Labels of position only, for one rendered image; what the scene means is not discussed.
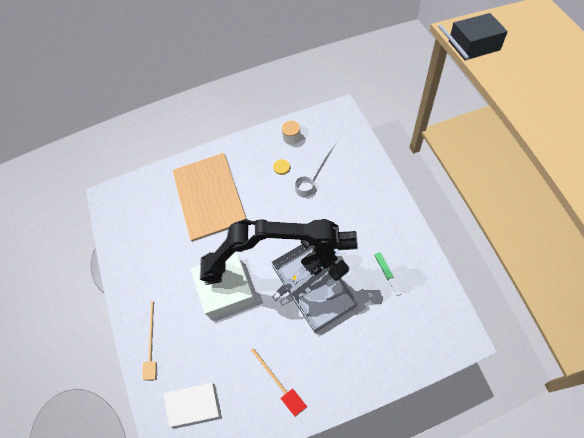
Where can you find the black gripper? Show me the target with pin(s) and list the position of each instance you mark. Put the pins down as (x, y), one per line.
(337, 271)

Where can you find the grey cylinder with orange top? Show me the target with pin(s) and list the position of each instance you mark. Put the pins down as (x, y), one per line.
(291, 132)

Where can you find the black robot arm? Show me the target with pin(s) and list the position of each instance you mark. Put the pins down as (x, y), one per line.
(323, 233)

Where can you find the light wooden board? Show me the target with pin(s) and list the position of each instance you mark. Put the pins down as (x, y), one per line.
(208, 196)

